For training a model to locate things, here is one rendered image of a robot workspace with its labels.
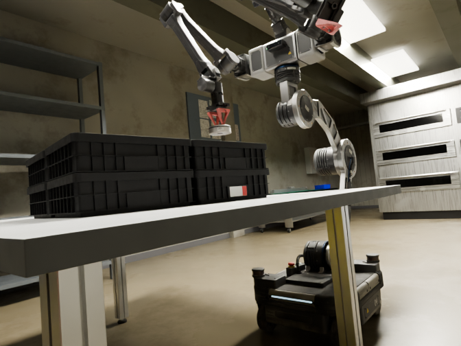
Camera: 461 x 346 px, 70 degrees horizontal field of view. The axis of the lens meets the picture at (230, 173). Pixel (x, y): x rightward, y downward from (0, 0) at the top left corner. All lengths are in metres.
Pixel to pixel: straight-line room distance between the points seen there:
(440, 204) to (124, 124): 5.19
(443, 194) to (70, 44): 5.97
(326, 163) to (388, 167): 4.64
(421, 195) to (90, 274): 6.32
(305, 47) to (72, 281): 1.54
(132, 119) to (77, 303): 4.16
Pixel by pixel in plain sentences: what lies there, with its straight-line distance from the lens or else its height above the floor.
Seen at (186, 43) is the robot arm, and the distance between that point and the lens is 1.68.
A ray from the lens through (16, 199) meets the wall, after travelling 3.84.
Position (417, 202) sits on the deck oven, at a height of 0.29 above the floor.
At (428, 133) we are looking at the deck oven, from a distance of 6.59.
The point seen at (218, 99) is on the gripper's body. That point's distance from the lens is 1.55.
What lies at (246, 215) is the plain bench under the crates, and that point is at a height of 0.68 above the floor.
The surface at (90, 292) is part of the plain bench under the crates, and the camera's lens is 0.50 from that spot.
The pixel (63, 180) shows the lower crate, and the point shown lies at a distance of 1.06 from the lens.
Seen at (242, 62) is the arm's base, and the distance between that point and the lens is 1.92.
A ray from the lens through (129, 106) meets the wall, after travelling 4.60.
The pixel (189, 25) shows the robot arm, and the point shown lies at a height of 1.60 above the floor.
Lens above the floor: 0.73
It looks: 4 degrees up
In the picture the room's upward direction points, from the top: 5 degrees counter-clockwise
